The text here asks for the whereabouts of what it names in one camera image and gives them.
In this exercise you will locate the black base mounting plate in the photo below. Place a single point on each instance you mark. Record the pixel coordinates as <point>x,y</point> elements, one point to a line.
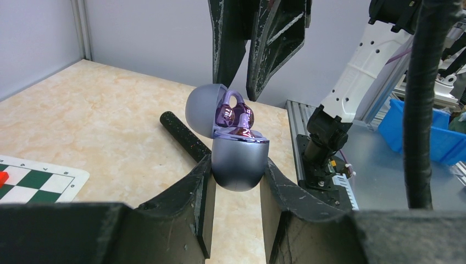
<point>329,183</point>

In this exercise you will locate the purple clip earbud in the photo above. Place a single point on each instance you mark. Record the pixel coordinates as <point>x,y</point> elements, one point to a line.
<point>244,127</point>
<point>228,116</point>

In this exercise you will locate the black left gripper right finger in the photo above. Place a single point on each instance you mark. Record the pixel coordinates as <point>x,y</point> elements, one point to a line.
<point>299,228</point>

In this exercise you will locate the black microphone grey head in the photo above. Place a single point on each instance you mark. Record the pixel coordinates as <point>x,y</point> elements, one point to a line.
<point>184,136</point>

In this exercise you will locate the green white chessboard mat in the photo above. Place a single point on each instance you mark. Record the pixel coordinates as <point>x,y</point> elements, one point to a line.
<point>37,182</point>

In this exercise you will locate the grey-blue earbud case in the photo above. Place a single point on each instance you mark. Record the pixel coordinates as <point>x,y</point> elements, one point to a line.
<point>238,163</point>

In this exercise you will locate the small red block left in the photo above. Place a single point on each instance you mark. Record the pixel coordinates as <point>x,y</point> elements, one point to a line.
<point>4,176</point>

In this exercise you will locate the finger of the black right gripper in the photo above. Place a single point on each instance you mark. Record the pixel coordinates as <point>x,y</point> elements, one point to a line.
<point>278,33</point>
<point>232,22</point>

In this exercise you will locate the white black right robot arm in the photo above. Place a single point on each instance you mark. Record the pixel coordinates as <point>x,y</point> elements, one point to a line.
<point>390,25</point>

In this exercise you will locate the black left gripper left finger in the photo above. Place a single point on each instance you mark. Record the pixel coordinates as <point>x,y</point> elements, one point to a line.
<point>172,227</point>

